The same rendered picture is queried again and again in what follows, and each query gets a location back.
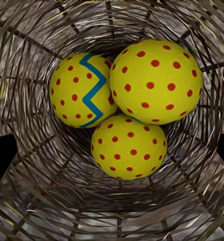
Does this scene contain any wicker basket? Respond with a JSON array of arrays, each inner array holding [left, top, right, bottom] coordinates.
[[0, 0, 224, 241]]

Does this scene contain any easter egg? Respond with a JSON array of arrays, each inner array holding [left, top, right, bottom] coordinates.
[[108, 38, 203, 125], [86, 109, 169, 181], [49, 53, 120, 129]]

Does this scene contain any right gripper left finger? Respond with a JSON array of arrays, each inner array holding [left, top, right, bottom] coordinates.
[[0, 134, 18, 180]]

